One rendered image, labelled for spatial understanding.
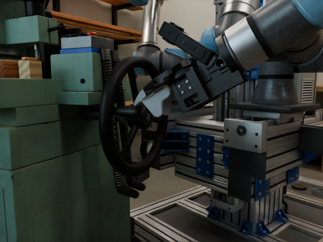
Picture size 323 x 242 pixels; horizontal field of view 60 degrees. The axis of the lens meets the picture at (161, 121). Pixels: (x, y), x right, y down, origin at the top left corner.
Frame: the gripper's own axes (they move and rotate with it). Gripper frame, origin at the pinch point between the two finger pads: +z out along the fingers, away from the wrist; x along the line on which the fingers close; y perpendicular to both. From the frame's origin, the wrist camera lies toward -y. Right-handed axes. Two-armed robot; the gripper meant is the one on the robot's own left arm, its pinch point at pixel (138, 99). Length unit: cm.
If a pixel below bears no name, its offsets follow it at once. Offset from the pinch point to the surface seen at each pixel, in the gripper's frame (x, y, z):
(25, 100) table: -7.3, -11.3, 20.6
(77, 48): 4.3, -19.3, 11.3
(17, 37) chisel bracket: 6.7, -35.4, 30.1
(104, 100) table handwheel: -3.4, -2.6, 5.1
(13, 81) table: -9.9, -14.7, 18.6
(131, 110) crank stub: -2.1, 1.7, 1.3
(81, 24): 203, -156, 138
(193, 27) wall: 347, -130, 62
